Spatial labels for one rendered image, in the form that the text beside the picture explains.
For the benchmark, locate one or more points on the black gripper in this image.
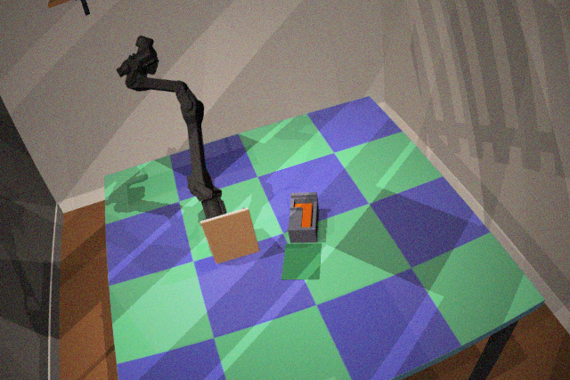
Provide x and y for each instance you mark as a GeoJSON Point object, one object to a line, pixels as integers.
{"type": "Point", "coordinates": [142, 42]}

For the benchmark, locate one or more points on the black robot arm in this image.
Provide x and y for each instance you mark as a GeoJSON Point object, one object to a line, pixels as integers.
{"type": "Point", "coordinates": [199, 182]}

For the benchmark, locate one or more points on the orange l-shaped part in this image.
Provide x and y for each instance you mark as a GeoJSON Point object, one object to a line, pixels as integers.
{"type": "Point", "coordinates": [307, 218]}

